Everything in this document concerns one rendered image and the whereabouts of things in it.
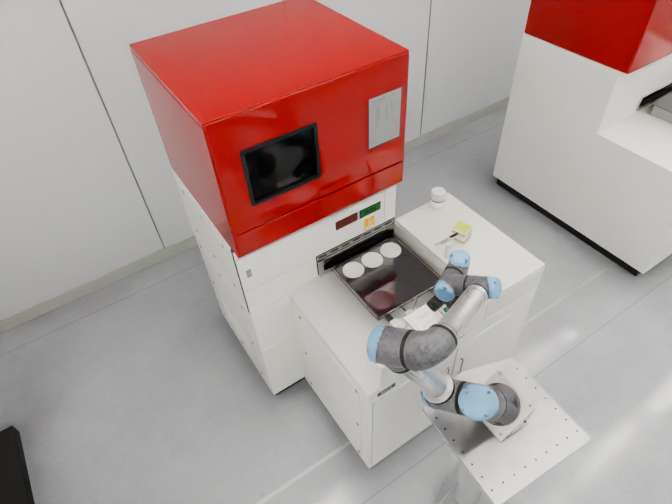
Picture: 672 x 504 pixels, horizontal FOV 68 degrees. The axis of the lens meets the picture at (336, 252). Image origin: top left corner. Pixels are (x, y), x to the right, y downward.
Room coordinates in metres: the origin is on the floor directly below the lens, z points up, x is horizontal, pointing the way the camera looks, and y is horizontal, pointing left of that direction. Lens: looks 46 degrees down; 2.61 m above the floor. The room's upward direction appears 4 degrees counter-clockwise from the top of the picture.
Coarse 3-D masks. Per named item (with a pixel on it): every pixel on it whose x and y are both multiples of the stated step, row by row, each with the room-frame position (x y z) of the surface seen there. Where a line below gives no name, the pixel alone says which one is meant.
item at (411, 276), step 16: (384, 256) 1.61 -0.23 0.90; (400, 256) 1.61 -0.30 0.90; (368, 272) 1.52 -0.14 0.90; (384, 272) 1.52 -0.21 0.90; (400, 272) 1.51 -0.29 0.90; (416, 272) 1.50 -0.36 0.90; (368, 288) 1.43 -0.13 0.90; (384, 288) 1.42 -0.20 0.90; (400, 288) 1.41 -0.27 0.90; (416, 288) 1.41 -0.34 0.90; (368, 304) 1.34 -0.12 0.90; (384, 304) 1.33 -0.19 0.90
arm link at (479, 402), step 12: (468, 384) 0.85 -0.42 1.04; (480, 384) 0.82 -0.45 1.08; (456, 396) 0.81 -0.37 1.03; (468, 396) 0.79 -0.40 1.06; (480, 396) 0.78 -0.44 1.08; (492, 396) 0.78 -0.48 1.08; (456, 408) 0.79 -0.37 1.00; (468, 408) 0.76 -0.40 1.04; (480, 408) 0.75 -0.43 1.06; (492, 408) 0.74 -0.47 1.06; (504, 408) 0.78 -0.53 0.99; (480, 420) 0.73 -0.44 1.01; (492, 420) 0.76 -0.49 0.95
